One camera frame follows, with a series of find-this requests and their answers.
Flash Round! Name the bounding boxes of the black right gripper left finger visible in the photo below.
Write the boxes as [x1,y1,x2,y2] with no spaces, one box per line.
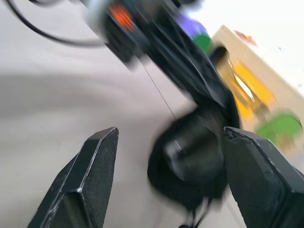
[27,126,119,228]

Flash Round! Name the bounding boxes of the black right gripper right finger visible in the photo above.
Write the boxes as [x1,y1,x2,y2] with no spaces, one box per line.
[224,126,304,228]

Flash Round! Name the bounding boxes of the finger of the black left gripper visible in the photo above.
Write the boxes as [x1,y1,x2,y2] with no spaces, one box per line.
[163,0,235,109]
[136,20,216,107]

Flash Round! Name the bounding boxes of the shiny metal cup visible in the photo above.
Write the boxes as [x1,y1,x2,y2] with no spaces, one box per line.
[210,46,258,105]

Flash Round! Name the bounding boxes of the small green toy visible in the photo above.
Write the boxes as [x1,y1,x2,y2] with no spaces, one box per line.
[194,34,214,55]

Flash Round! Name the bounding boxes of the purple toy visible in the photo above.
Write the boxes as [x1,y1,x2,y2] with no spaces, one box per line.
[177,13,208,40]

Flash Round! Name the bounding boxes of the large green toy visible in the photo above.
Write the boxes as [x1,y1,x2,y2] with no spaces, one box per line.
[256,111,304,144]

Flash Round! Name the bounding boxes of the yellow block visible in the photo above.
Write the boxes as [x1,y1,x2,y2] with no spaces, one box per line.
[228,61,276,121]

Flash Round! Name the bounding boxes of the beige cardboard box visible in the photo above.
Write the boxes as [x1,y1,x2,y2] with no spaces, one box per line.
[210,24,304,133]

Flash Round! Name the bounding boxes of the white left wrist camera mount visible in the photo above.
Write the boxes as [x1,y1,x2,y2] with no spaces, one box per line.
[85,0,112,27]

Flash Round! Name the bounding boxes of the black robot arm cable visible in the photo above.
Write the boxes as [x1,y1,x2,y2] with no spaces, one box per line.
[4,0,110,48]

